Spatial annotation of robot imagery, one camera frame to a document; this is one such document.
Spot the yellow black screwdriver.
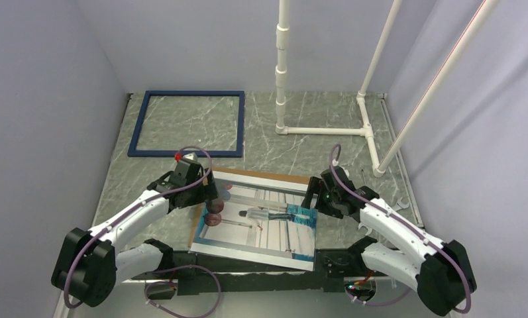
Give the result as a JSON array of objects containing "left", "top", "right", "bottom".
[{"left": 360, "top": 169, "right": 368, "bottom": 186}]

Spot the brown frame backing board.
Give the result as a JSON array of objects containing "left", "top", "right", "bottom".
[{"left": 187, "top": 167, "right": 309, "bottom": 248}]

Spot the glossy printed photo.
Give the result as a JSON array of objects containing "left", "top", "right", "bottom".
[{"left": 189, "top": 172, "right": 317, "bottom": 271}]

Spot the blue photo frame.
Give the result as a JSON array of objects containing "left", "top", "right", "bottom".
[{"left": 127, "top": 90, "right": 245, "bottom": 158}]

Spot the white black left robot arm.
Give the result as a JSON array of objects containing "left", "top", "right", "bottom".
[{"left": 50, "top": 158, "right": 219, "bottom": 309}]

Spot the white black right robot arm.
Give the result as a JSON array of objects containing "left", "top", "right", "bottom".
[{"left": 302, "top": 167, "right": 477, "bottom": 316}]

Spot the silver open-end wrench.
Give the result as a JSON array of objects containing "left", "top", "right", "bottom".
[{"left": 357, "top": 197, "right": 411, "bottom": 236}]

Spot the white PVC pipe stand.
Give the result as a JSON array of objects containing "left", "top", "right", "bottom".
[{"left": 274, "top": 0, "right": 502, "bottom": 179}]

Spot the aluminium rail frame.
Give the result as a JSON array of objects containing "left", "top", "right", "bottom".
[{"left": 52, "top": 92, "right": 464, "bottom": 318}]

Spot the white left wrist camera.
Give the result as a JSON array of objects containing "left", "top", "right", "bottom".
[{"left": 174, "top": 152, "right": 198, "bottom": 162}]

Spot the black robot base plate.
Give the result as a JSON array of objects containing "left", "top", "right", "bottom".
[{"left": 125, "top": 248, "right": 369, "bottom": 295}]

